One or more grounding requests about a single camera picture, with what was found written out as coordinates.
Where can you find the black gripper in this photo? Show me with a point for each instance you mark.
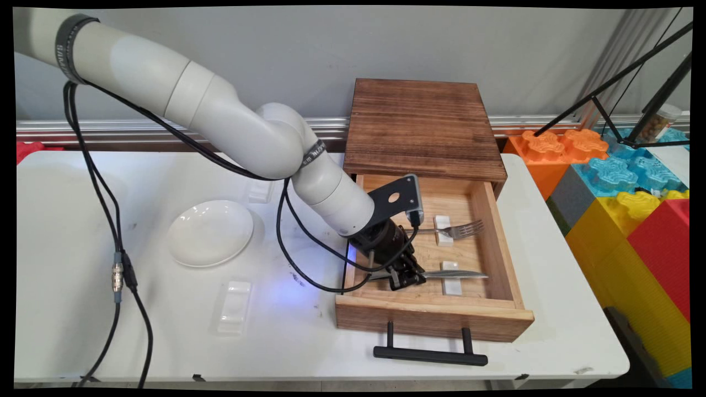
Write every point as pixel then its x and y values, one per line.
pixel 383 245

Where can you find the silver table knife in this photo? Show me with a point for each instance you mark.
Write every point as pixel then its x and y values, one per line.
pixel 458 274

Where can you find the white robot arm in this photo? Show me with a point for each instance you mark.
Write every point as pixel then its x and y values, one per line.
pixel 220 110

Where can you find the white ceramic cutlery rest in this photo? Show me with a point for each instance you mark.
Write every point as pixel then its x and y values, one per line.
pixel 452 286
pixel 443 238
pixel 234 306
pixel 260 192

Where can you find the light wooden drawer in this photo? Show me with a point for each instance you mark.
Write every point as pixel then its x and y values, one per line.
pixel 441 309

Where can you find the silver fork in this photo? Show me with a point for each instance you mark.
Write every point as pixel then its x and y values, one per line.
pixel 460 229

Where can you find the dark brown wooden cabinet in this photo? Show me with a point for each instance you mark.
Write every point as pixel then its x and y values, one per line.
pixel 422 129

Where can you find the grey giant building block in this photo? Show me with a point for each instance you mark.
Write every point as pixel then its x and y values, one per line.
pixel 571 199

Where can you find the orange giant building block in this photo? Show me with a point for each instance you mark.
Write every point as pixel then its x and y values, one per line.
pixel 551 151

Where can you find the white round plate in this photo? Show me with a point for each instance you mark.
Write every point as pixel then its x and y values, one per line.
pixel 209 232

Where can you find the yellow giant building block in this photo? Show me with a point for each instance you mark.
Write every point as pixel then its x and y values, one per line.
pixel 629 259

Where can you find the blue giant building block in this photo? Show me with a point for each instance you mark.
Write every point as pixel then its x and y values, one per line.
pixel 629 171

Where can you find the red giant building block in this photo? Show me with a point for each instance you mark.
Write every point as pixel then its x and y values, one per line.
pixel 664 248

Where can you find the white board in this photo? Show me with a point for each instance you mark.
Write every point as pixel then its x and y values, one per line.
pixel 670 162

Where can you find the clear jar of nuts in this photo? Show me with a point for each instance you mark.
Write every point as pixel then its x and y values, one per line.
pixel 659 124

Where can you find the black tripod stand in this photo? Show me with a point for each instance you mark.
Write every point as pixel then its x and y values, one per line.
pixel 640 82

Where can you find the red cloth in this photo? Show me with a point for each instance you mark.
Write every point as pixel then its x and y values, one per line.
pixel 27 149

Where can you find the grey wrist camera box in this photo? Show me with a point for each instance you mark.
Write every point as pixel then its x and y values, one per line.
pixel 400 198

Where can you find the aluminium wall rail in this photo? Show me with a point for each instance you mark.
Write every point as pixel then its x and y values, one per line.
pixel 110 130

